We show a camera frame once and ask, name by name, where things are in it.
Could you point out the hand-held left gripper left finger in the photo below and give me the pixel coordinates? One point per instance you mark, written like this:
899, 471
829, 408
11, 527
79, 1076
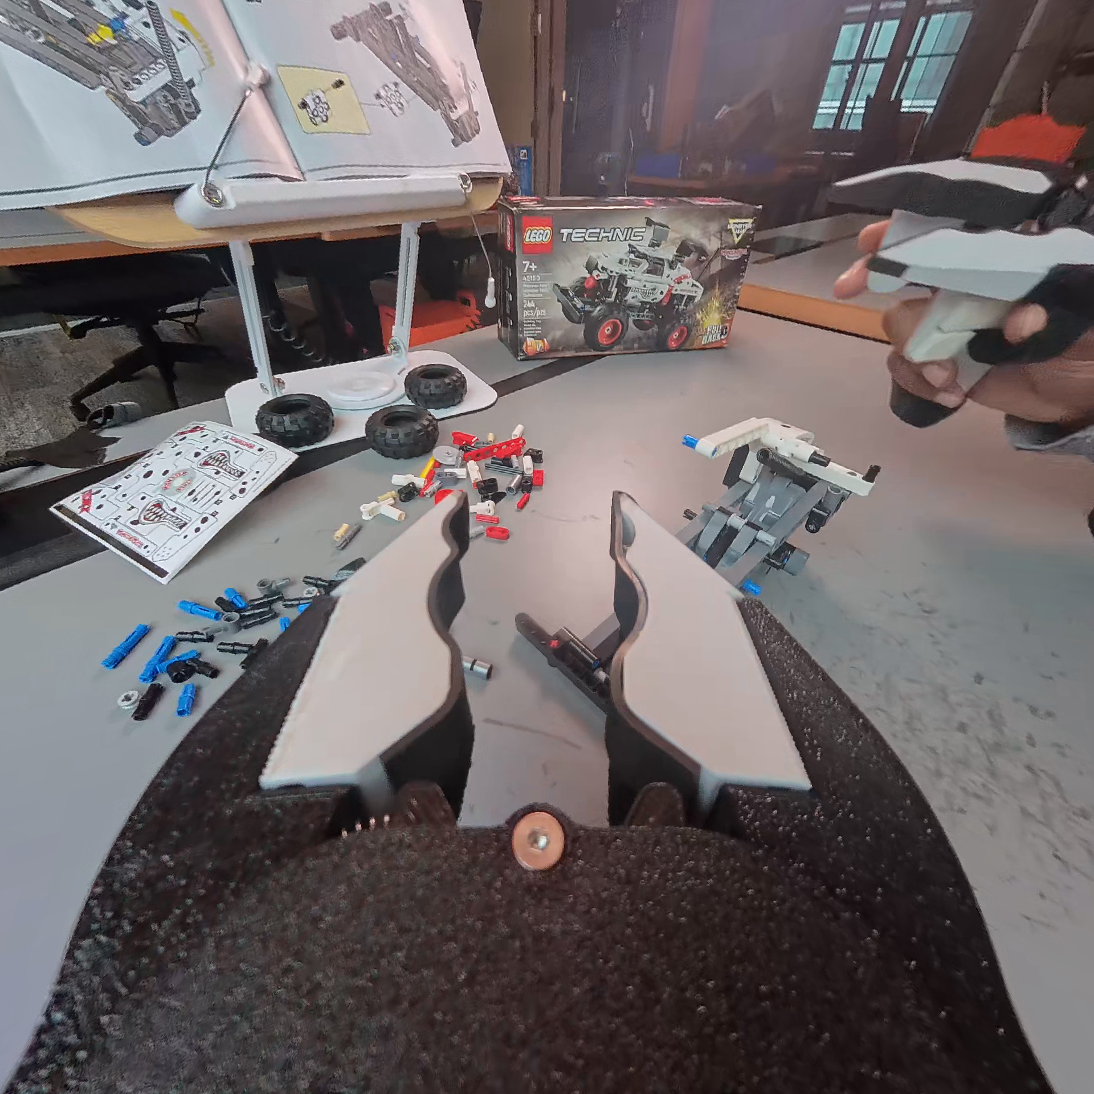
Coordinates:
368, 667

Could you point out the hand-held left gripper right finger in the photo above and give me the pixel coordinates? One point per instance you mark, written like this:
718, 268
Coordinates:
701, 684

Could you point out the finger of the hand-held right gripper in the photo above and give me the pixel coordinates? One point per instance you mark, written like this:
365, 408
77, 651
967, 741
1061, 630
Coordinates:
966, 260
958, 193

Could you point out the pile of blue black pins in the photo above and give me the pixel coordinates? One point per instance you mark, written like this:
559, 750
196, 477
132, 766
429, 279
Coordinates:
235, 598

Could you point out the partly built toy truck chassis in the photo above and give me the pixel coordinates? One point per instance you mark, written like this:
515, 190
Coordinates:
769, 504

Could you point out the wood edged side desk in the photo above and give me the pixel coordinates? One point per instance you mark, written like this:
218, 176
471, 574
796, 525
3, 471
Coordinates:
795, 257

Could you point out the person's right hand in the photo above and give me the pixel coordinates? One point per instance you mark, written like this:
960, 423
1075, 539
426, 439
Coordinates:
1052, 388

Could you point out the short grey black pin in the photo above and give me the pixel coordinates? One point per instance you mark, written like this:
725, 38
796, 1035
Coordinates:
477, 667

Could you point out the black tan pin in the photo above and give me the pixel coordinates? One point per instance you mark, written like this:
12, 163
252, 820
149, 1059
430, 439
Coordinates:
347, 535

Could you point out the window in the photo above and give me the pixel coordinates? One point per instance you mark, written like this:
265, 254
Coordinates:
855, 60

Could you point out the black rubber toy tyre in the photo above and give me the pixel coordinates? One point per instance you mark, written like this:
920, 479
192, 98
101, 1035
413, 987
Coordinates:
295, 435
402, 445
449, 395

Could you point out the printed sticker sheet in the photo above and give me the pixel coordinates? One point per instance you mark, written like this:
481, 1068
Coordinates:
171, 504

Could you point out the pile of red white pieces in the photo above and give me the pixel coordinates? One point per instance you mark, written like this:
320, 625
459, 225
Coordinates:
501, 445

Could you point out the toy truck set box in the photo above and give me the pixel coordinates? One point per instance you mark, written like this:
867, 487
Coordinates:
632, 281

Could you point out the grey shoe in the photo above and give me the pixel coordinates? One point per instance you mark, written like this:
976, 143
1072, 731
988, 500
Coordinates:
111, 414

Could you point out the orange crate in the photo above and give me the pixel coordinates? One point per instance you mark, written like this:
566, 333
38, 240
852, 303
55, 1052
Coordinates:
454, 311

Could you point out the black office chair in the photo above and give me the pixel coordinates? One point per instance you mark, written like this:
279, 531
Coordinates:
145, 290

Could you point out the white book stand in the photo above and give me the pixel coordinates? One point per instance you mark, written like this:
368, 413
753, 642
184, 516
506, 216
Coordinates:
342, 201

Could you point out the open instruction booklet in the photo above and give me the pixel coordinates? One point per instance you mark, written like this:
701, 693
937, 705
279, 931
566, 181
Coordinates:
385, 85

